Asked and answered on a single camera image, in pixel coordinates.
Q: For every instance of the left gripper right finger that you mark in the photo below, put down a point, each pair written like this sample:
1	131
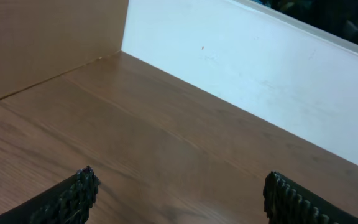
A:
286	202

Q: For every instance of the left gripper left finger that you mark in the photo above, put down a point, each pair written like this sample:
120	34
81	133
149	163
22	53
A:
68	202

